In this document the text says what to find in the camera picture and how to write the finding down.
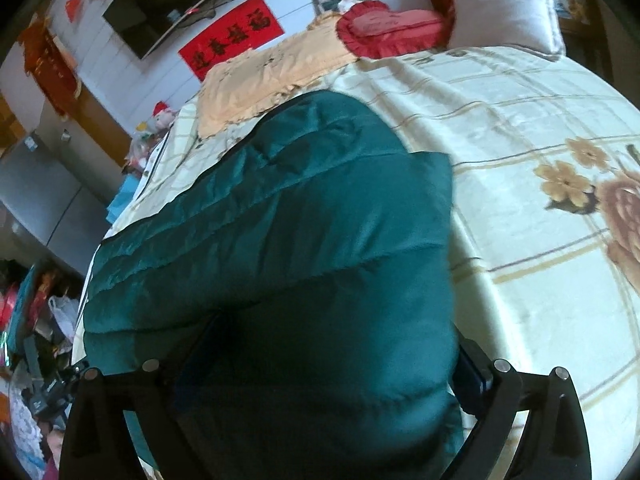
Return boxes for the red hanging decoration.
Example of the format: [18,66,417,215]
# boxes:
[20,15,81,116]

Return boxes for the white pillow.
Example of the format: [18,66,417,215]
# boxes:
[446,0,567,56]

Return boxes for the red heart pillow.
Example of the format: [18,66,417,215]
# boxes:
[335,1,448,60]

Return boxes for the peach blanket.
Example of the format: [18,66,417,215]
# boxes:
[195,15,361,141]

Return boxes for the wooden door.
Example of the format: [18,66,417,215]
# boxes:
[75,80,133,166]

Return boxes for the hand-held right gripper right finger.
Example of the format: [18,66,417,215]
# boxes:
[452,337,593,480]

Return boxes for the doll with red hat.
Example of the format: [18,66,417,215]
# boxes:
[149,101,179,134]

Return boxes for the grey refrigerator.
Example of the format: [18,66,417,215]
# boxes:
[0,135,108,276]

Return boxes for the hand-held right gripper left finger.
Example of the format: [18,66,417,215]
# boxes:
[59,359,177,480]

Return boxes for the black television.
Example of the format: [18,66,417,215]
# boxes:
[102,0,266,60]

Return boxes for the white plastic bag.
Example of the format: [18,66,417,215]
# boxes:
[47,295,81,337]

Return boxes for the floral cream bedspread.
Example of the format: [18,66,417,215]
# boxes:
[70,45,640,480]

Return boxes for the blue box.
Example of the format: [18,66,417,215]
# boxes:
[105,180,137,222]

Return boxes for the pile of colourful clutter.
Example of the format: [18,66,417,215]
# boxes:
[0,260,83,376]

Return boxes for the red wall banner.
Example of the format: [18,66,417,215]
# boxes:
[178,0,284,82]

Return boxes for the green puffer jacket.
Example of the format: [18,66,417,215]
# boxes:
[82,90,466,480]

